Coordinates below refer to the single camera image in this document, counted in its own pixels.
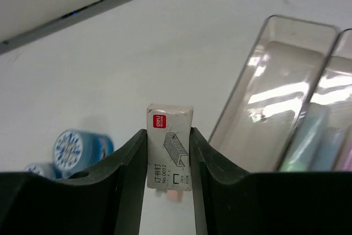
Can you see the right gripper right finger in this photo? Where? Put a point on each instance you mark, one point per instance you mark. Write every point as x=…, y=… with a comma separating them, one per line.
x=230, y=200

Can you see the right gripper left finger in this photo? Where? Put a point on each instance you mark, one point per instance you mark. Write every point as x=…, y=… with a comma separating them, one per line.
x=105, y=198

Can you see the blue jar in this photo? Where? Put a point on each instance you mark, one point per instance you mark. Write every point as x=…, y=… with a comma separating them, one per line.
x=76, y=150
x=44, y=169

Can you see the green highlighter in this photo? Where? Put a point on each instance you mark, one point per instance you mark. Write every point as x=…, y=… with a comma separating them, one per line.
x=306, y=139

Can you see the white staples box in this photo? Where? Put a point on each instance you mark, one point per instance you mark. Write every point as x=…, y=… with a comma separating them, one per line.
x=168, y=135

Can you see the blue highlighter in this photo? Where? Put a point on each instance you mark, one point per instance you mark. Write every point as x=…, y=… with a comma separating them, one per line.
x=328, y=150

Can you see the purple highlighter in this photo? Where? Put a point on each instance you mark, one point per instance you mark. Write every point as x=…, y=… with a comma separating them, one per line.
x=343, y=162

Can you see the clear three-compartment organizer tray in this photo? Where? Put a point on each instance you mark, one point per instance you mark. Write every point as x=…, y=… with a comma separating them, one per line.
x=292, y=63

